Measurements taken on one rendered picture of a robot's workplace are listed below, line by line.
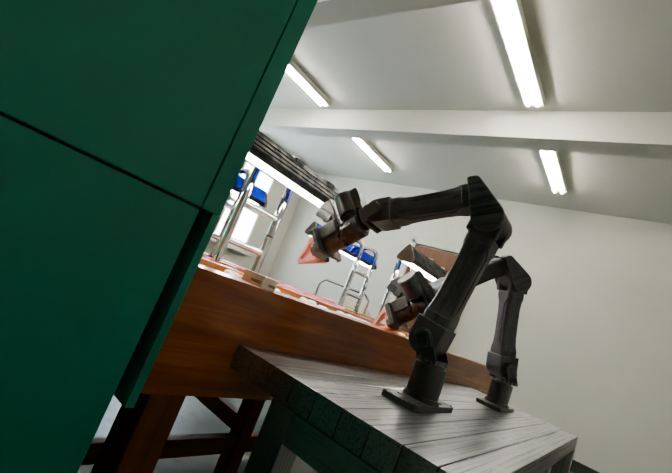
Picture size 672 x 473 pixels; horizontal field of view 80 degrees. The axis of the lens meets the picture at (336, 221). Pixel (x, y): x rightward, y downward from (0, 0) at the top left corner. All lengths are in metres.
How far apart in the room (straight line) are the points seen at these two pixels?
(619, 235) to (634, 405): 1.92
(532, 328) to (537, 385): 0.67
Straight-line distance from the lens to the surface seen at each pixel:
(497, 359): 1.37
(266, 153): 1.02
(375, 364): 1.06
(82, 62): 0.50
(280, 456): 0.64
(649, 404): 5.69
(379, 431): 0.55
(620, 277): 5.88
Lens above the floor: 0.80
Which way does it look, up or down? 10 degrees up
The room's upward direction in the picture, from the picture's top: 22 degrees clockwise
